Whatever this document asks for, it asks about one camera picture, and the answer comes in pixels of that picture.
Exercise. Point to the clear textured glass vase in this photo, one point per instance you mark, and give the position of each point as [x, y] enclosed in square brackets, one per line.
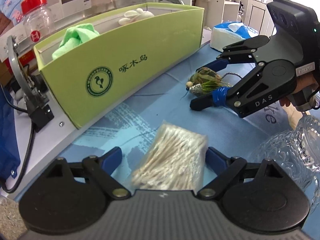
[292, 150]

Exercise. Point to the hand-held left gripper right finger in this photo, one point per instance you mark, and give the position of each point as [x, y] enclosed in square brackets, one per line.
[215, 158]

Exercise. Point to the green fishing lure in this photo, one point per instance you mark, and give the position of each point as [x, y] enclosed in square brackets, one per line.
[208, 80]

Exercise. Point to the metal lever mechanism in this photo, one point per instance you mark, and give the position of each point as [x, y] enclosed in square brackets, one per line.
[30, 90]

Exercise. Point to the clear jar with red lid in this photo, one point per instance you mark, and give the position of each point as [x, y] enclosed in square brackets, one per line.
[37, 17]

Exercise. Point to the white glove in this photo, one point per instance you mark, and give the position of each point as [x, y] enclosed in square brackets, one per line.
[135, 15]

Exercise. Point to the green towel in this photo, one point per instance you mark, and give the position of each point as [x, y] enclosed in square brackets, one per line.
[75, 38]

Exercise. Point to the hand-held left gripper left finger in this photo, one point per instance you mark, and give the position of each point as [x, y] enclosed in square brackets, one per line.
[111, 158]

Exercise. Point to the bag of cotton swabs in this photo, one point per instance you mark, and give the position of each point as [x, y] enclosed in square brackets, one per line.
[172, 160]

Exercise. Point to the blue printed mat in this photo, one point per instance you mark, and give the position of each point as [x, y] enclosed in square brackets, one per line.
[160, 112]

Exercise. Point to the blue machine housing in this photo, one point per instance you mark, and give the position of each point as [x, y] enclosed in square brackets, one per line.
[7, 135]

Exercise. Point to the person's right hand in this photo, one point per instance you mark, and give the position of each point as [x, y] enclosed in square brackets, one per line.
[305, 83]

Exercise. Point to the white machine base plate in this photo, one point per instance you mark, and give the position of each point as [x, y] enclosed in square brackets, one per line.
[50, 150]

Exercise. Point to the blue white tissue pack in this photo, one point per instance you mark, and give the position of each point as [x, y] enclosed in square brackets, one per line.
[232, 33]

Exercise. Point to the white open shelf unit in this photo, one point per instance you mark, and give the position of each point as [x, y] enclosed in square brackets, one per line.
[222, 0]

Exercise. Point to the green cardboard box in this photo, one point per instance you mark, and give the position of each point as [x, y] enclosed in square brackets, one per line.
[130, 62]

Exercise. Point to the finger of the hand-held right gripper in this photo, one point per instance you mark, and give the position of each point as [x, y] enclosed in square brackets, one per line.
[220, 97]
[240, 48]

